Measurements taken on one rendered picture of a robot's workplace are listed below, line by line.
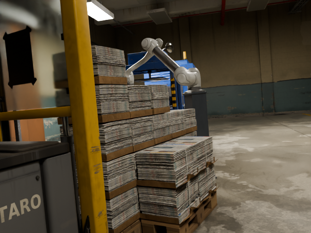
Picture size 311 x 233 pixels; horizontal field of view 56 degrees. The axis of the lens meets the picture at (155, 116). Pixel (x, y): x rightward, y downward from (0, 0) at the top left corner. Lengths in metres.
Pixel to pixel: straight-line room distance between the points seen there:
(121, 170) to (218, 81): 10.35
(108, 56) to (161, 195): 0.95
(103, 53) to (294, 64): 10.96
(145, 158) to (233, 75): 10.28
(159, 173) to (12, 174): 1.01
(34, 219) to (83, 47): 0.75
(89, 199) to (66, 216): 0.14
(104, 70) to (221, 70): 10.42
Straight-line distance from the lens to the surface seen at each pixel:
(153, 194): 2.00
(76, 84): 1.39
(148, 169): 1.97
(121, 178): 1.89
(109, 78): 1.81
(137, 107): 2.05
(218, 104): 12.01
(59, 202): 1.33
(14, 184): 1.19
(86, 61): 1.40
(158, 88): 2.33
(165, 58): 3.29
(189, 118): 2.85
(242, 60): 12.12
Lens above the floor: 0.94
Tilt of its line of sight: 3 degrees down
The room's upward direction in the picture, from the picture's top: 5 degrees counter-clockwise
